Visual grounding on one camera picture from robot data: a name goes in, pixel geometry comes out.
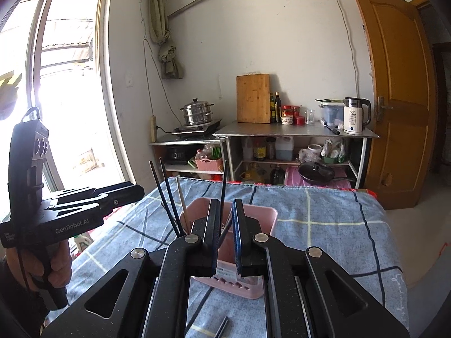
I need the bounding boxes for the person's left hand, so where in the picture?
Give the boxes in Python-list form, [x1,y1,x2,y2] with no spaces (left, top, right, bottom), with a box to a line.
[6,244,74,292]

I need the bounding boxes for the dark oil bottle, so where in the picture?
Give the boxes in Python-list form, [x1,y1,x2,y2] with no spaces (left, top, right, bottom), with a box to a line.
[270,92,283,123]

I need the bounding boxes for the person's left forearm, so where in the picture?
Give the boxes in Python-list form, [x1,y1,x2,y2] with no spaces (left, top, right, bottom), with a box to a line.
[0,257,46,338]

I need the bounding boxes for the white electric kettle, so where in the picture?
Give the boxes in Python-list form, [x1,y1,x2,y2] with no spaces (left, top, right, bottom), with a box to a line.
[343,96,373,135]

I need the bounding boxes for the beige tied curtain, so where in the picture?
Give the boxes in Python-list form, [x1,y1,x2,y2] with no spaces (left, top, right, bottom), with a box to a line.
[148,0,186,80]

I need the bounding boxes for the pink plastic chopstick basket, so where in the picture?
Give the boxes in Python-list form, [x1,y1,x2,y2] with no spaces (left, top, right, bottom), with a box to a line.
[179,198,280,301]

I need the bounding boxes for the clear plastic storage box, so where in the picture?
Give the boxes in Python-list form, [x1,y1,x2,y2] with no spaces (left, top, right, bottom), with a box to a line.
[315,99,346,126]

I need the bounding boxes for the white plastic jug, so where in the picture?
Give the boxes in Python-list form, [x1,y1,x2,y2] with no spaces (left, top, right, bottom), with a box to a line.
[274,136,295,161]

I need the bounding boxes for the bamboo cutting board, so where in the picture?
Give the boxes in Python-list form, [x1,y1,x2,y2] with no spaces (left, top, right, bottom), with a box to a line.
[235,74,271,124]

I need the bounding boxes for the grey plaid tablecloth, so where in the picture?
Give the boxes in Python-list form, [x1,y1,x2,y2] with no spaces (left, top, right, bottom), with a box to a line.
[42,177,411,338]

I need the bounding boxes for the small pink storage basket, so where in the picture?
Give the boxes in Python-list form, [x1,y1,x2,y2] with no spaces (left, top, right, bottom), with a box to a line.
[195,154,225,174]

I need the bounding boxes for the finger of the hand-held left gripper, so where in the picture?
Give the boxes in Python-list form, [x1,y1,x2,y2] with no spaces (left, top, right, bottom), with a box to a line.
[41,185,145,219]
[53,182,137,199]

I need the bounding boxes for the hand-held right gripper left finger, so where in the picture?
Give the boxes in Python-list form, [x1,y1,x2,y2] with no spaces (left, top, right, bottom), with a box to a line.
[42,198,222,338]

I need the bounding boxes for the white plastic bags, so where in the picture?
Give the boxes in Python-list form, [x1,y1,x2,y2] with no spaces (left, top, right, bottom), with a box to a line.
[299,137,350,165]

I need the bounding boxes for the small metal kitchen rack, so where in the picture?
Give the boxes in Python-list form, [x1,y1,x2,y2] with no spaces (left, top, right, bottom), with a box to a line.
[149,134,229,181]

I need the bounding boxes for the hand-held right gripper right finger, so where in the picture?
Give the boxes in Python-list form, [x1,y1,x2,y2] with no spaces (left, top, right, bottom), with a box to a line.
[232,198,410,338]

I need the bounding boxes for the long metal kitchen table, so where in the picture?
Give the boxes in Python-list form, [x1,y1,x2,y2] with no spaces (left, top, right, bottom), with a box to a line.
[213,120,381,190]

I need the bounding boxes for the large window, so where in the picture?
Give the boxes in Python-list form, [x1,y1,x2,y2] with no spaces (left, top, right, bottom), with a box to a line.
[0,0,142,203]

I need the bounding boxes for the detergent bottle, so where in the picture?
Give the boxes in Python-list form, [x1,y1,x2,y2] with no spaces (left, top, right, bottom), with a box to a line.
[71,233,94,255]

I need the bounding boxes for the wooden chopstick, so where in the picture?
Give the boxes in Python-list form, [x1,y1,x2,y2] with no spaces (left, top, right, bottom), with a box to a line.
[176,179,190,234]

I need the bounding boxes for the yellow cooking oil bottle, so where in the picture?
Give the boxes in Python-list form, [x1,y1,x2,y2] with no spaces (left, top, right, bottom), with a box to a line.
[240,163,269,184]

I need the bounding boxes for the stainless steel steamer pot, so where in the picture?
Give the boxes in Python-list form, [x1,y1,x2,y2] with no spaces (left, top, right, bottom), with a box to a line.
[180,98,215,127]

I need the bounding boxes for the metal door handle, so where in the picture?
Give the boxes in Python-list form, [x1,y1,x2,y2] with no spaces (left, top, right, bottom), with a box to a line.
[374,95,394,123]

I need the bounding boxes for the black induction cooker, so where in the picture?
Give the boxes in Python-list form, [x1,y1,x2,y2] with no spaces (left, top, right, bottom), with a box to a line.
[171,118,223,139]

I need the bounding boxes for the wooden door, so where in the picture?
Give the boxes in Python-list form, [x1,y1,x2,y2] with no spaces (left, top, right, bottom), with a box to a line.
[348,0,438,211]

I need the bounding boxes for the black frying pan with lid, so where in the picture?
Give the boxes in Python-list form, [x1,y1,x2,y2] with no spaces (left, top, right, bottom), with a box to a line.
[297,161,357,186]

